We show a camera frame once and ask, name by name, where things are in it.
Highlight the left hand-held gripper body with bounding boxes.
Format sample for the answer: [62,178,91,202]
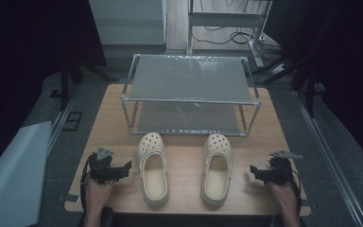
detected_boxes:
[87,147,121,185]

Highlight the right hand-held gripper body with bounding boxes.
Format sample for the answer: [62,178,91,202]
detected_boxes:
[265,149,303,186]

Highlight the cream clog shoe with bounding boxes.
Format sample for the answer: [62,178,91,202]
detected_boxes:
[199,132,233,208]
[135,131,171,208]

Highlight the two-tier metal shoe rack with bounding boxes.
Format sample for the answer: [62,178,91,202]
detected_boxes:
[120,53,263,137]

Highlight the person's right hand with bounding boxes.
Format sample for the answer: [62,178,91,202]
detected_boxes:
[266,181,299,211]

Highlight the person's left hand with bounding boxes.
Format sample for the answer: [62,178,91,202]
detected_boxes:
[83,174,116,211]

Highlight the grey tape strip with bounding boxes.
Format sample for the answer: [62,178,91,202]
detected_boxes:
[58,193,81,204]
[296,199,318,209]

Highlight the black stand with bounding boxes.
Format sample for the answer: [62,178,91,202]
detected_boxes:
[59,57,119,112]
[251,56,326,118]

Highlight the white panel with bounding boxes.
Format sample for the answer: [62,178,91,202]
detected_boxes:
[0,120,54,227]

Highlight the dark curtain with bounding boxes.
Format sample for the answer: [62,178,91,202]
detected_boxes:
[264,0,363,175]
[0,0,108,182]

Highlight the white cabinet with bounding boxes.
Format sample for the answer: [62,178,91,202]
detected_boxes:
[88,0,167,47]

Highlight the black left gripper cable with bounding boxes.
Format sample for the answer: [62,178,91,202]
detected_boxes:
[78,153,96,213]

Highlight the aluminium floor rail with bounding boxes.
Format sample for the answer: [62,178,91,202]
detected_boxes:
[44,84,80,156]
[290,89,363,227]

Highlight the black floor cables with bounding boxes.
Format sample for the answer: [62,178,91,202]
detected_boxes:
[191,24,282,57]

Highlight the white metal desk frame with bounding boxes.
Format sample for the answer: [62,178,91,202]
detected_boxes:
[185,0,274,69]

